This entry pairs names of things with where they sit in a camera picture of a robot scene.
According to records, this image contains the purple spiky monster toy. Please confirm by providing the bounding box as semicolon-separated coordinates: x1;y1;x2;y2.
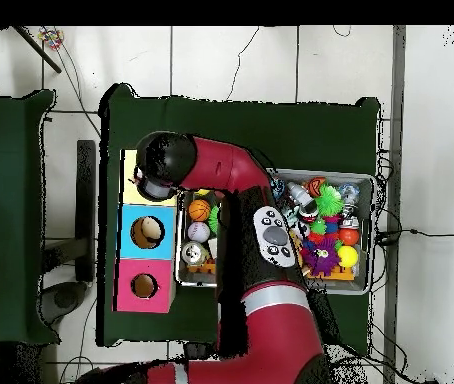
300;238;341;278

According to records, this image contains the green spiky ball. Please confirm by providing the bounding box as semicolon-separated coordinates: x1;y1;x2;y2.
208;205;221;234

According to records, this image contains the small multicoloured toy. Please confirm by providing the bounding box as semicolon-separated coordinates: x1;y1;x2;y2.
37;27;66;52

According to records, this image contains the wooden box with three holes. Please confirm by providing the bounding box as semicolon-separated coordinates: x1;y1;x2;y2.
112;149;180;314

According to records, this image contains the orange basketball toy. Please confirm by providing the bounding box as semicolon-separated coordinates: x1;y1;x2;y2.
187;198;212;223

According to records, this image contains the dark green table cloth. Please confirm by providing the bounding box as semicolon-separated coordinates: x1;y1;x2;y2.
0;89;62;347
95;82;382;357

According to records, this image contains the black power cable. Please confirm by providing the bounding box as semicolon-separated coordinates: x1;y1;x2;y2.
373;227;454;247

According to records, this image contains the wire mesh bin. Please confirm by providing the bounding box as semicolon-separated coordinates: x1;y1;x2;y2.
175;168;376;297

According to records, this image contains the black rod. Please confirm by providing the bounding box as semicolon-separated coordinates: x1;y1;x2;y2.
11;25;64;75

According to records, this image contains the thin black floor cable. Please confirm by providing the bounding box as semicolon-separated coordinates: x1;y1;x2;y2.
225;25;261;103

